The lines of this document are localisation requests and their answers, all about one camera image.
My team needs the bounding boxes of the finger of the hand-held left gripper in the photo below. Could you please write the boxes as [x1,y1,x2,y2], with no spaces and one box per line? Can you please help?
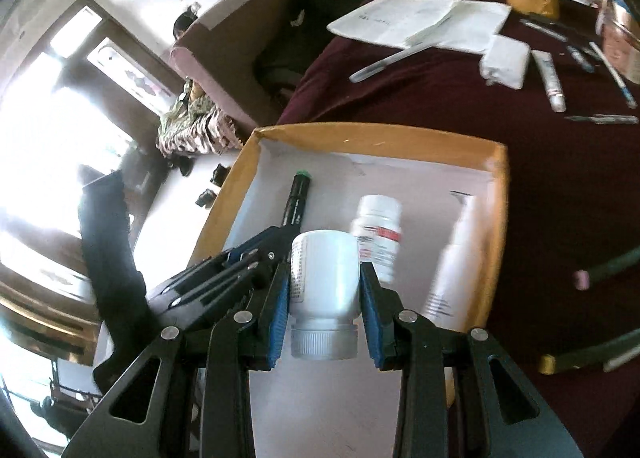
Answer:
[147,258,281,334]
[187,225,301,279]

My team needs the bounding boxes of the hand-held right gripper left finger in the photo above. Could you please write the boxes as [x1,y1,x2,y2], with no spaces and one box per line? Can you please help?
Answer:
[62,261,293,458]

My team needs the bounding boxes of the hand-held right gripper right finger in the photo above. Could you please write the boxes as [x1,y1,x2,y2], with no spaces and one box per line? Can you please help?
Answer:
[359,262,586,458]

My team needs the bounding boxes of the plain white plastic bottle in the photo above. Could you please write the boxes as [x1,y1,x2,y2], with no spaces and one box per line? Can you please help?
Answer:
[290,229,362,361]

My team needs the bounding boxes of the black marker green cap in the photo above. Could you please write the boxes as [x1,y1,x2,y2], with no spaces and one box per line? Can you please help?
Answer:
[280,169,312,239]

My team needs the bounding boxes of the cardboard box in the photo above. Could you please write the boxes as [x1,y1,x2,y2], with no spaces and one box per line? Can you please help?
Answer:
[192,123,510,458]

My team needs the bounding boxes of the white pill bottle red label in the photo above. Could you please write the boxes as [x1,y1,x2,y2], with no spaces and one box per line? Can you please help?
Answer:
[350,194,404,284]

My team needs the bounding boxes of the white pump bottle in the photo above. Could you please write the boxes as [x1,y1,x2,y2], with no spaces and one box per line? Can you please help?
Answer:
[420,191,488,326]

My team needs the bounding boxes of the brown sofa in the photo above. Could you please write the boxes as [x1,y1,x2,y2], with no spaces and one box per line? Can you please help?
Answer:
[169,0,301,134]

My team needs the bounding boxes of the black marker yellow cap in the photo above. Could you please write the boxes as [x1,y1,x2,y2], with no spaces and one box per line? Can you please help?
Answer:
[537,331,640,375]

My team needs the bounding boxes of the maroon tablecloth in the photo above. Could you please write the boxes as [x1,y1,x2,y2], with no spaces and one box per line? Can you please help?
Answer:
[277,0,640,458]

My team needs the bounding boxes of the silver pen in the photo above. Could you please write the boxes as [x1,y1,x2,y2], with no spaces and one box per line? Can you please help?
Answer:
[348,42,441,84]

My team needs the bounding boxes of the white power adapter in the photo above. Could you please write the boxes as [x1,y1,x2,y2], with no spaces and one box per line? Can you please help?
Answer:
[479,34,531,90]

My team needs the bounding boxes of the white paper sheets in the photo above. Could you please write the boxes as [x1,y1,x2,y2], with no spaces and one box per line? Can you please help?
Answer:
[326,0,512,53]

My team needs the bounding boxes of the white ointment tube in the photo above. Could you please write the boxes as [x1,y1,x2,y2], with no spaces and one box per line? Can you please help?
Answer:
[531,49,567,113]

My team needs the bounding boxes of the patterned pen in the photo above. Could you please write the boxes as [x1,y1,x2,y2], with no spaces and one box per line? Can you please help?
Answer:
[565,113,640,125]

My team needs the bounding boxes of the short blue pen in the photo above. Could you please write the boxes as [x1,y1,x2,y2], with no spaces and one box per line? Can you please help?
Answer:
[565,44,596,74]

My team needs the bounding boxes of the dark thin pen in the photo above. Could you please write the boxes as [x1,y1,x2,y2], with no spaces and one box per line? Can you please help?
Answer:
[519,17,568,42]

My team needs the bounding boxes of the white and blue pen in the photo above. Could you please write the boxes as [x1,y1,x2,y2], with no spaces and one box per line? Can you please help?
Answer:
[589,41,638,109]

